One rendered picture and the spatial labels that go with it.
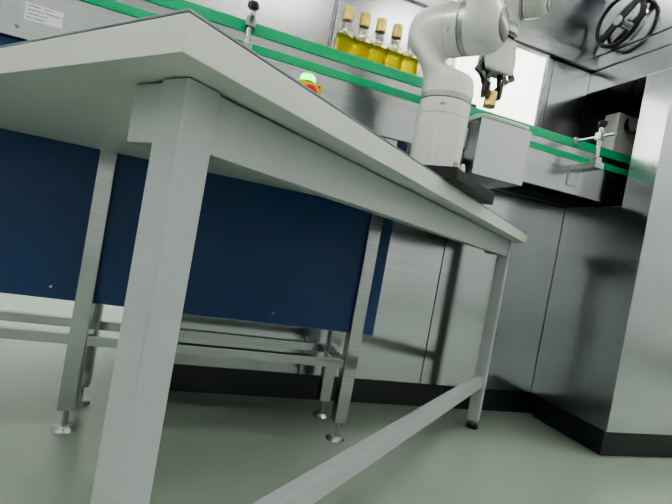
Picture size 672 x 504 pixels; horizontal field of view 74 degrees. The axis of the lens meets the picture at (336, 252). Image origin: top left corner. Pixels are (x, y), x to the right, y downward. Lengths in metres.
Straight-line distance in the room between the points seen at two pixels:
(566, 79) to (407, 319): 1.21
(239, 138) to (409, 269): 1.32
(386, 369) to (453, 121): 1.04
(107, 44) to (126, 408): 0.33
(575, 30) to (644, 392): 1.47
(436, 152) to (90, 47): 0.75
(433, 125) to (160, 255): 0.77
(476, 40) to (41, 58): 0.86
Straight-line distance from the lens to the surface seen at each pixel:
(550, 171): 1.84
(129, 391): 0.48
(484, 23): 1.14
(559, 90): 2.21
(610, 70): 2.27
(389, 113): 1.40
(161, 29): 0.44
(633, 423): 2.06
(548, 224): 2.12
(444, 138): 1.07
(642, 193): 1.97
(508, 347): 2.07
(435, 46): 1.18
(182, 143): 0.45
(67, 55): 0.56
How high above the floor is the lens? 0.59
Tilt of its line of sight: 1 degrees down
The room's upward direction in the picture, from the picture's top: 10 degrees clockwise
